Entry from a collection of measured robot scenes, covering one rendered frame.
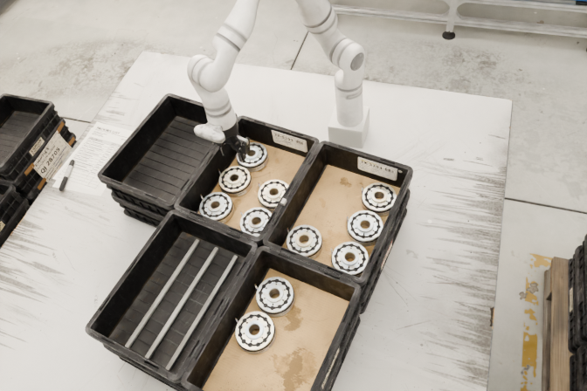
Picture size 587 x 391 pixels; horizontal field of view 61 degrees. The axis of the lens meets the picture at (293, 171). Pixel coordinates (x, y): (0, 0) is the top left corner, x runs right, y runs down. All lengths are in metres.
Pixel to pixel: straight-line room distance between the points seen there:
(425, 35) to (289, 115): 1.65
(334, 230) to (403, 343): 0.36
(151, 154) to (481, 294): 1.15
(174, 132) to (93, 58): 2.01
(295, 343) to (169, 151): 0.81
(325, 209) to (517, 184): 1.38
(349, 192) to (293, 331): 0.46
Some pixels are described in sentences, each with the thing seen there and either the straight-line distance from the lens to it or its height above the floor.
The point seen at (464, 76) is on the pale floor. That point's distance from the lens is 3.17.
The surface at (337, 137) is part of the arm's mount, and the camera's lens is 1.82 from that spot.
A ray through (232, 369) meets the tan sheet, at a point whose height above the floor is 0.83.
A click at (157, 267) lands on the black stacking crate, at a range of 1.55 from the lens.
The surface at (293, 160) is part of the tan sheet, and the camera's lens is 1.66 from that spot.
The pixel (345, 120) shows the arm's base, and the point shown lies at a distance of 1.75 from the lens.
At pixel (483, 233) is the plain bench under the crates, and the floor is 0.70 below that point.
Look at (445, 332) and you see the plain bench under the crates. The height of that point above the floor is 0.70.
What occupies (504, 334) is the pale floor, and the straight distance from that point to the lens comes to 2.32.
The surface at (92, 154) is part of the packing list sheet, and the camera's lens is 2.09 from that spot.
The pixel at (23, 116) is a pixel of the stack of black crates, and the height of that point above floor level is 0.49.
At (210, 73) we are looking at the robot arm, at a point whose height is 1.34.
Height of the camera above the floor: 2.12
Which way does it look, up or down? 53 degrees down
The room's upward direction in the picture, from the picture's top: 10 degrees counter-clockwise
